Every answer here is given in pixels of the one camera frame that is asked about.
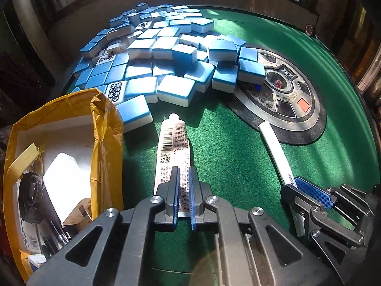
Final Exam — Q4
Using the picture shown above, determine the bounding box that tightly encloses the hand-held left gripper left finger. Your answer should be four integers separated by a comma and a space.
27, 167, 180, 286

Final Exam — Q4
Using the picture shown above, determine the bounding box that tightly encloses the small blue white carton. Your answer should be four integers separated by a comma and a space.
27, 253, 52, 270

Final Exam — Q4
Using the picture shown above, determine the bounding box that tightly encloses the thick black pen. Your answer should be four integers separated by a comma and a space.
39, 197, 70, 245

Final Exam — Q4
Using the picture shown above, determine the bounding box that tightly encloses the long white blue carton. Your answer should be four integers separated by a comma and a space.
19, 217, 48, 254

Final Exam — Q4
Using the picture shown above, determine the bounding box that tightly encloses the round table control panel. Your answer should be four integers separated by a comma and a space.
229, 44, 327, 146

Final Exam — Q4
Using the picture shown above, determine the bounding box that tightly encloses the white printed tube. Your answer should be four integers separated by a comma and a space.
154, 113, 195, 218

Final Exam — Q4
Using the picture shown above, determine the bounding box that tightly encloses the black tape dispenser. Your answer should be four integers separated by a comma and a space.
18, 171, 50, 224

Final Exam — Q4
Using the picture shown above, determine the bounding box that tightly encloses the yellow taped cardboard box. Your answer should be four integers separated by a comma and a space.
2, 88, 125, 282

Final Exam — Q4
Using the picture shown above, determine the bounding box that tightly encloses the white marker pen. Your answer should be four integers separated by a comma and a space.
257, 122, 307, 239

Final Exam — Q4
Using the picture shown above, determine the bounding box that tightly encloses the pile of blue mahjong tiles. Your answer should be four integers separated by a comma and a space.
70, 2, 266, 133

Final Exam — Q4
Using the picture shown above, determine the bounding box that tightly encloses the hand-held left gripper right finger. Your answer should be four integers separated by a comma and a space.
189, 166, 337, 286

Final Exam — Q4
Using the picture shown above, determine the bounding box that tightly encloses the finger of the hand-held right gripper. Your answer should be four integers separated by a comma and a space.
293, 176, 377, 224
280, 185, 366, 248

